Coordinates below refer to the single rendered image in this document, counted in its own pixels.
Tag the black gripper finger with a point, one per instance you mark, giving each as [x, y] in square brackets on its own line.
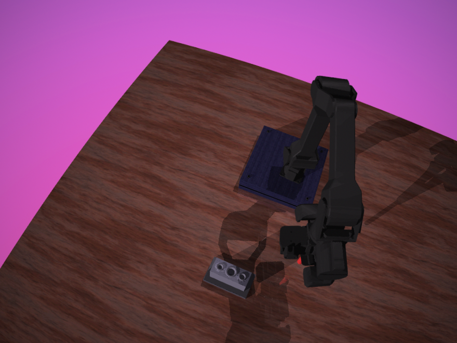
[304, 260]

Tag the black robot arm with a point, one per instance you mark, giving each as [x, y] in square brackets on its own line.
[340, 204]

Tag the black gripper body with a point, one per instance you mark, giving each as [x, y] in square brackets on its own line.
[309, 212]

